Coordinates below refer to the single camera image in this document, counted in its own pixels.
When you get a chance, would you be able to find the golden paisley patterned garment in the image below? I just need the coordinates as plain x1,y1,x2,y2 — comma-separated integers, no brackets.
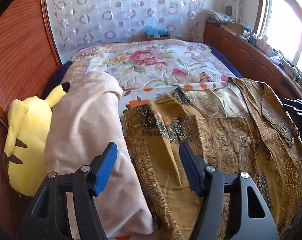
124,78,302,239

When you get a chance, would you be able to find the wooden side cabinet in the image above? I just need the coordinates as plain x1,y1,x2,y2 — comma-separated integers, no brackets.
203,22,302,100

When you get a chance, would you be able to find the dark blue mattress edge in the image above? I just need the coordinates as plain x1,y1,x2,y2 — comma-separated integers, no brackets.
208,45,243,78

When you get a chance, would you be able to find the yellow Pikachu plush toy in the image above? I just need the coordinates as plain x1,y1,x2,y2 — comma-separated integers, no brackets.
4,82,71,197

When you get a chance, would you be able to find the cardboard box on cabinet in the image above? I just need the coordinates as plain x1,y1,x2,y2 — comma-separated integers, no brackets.
225,22,245,36

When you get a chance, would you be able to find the pale pink blanket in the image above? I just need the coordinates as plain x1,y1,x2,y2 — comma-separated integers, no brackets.
44,72,154,238

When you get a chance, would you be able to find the pink floral bed quilt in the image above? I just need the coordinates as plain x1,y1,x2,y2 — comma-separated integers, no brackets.
63,39,235,90

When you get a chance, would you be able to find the orange fruit print sheet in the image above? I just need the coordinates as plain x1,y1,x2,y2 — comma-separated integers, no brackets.
118,81,227,118

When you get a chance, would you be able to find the wooden headboard panel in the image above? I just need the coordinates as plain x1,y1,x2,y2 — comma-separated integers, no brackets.
0,0,60,239

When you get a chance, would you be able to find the teal item on box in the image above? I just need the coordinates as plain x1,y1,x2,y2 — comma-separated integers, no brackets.
144,25,171,41

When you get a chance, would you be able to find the white circle pattern curtain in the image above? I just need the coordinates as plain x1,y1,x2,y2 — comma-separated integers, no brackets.
47,0,205,49

